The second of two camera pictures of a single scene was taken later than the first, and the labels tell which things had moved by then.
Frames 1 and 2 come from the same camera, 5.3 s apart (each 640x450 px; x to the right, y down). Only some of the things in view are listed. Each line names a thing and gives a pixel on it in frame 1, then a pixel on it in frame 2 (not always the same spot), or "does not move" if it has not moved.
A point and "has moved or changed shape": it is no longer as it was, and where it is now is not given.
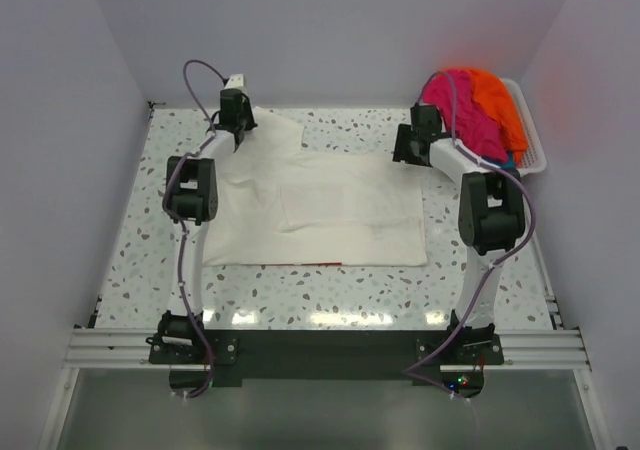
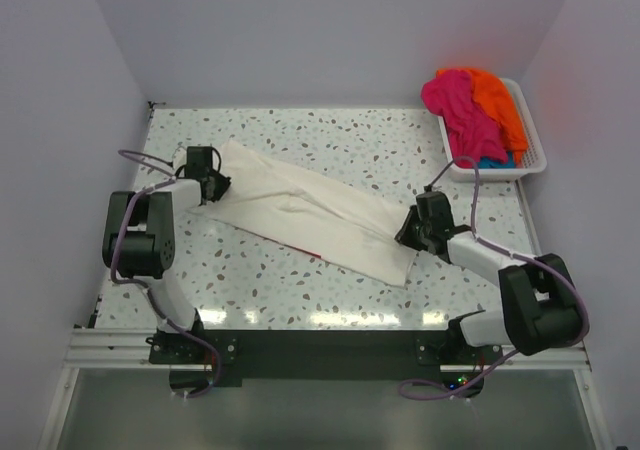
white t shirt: x=270 y=205 has moved or changed shape
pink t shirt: x=473 y=131 does not move
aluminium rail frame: x=559 y=351 does not move
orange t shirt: x=497 y=101 does not move
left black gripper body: x=246 y=118 -> x=220 y=184
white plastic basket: x=535 y=160 does not move
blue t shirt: x=509 y=163 does not move
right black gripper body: x=404 y=149 -> x=414 y=231
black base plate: x=453 y=360 does not move
